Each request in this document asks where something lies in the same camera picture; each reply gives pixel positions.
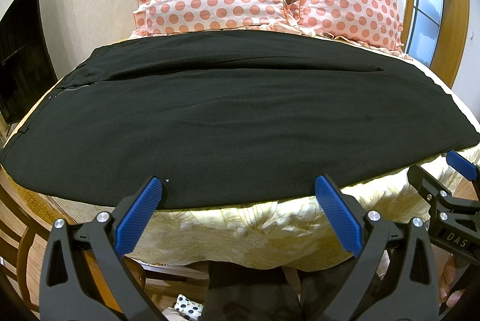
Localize black pants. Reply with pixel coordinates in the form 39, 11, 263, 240
1, 31, 479, 209

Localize wooden framed window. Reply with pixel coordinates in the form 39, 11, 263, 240
350, 0, 472, 89

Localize wooden chair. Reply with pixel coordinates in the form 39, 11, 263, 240
0, 170, 147, 321

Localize person's right hand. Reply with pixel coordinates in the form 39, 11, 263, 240
439, 254, 465, 308

